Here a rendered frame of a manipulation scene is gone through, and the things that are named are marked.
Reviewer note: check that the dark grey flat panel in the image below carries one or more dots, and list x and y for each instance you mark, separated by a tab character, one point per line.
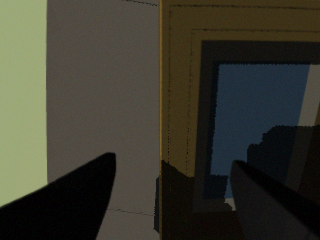
102	95

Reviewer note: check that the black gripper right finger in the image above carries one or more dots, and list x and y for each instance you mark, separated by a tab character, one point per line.
269	210

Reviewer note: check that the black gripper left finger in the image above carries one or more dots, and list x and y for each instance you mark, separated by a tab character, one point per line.
70	208

